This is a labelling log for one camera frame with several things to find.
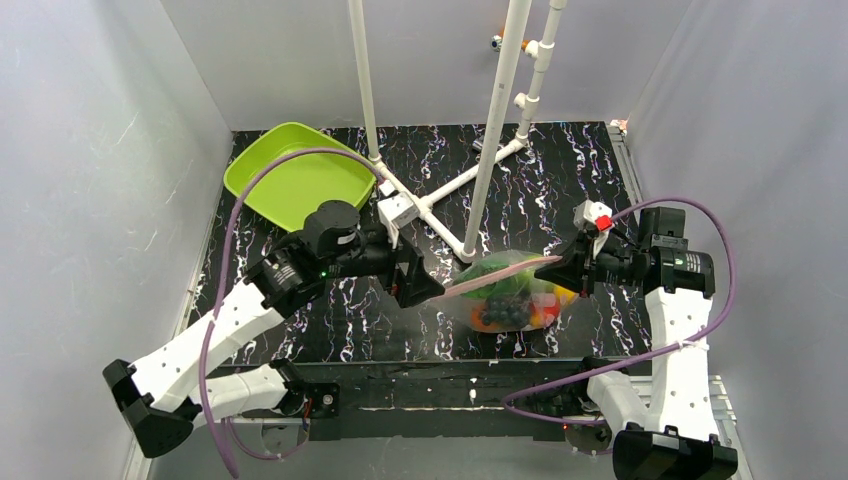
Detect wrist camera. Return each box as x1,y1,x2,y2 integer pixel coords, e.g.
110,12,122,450
573,200,614,232
377,180,419,231

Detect fake orange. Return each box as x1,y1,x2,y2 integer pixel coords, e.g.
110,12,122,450
469,309,496,333

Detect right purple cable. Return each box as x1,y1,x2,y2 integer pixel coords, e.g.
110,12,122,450
502,195,737,427

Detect purple cable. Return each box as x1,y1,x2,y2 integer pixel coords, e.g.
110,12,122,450
502,195,737,427
198,146,389,480

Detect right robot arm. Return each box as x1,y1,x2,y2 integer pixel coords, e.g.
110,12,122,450
536,200,739,479

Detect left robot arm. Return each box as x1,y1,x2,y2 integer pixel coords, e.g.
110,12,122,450
103,200,445,458

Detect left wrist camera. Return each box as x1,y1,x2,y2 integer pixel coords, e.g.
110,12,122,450
377,180,419,231

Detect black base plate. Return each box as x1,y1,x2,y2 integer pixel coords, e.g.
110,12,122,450
295,358,593,441

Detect fake dark grapes bunch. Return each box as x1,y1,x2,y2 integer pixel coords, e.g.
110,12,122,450
483,295,531,330

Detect clear zip top bag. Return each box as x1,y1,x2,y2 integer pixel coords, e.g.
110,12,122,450
424,250,558,334

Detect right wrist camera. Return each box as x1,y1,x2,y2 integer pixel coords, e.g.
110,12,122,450
573,200,614,232

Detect white PVC pipe frame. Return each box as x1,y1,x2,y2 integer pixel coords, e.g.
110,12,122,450
347,1,567,263

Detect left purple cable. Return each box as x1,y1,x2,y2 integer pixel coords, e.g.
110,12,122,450
198,146,389,480

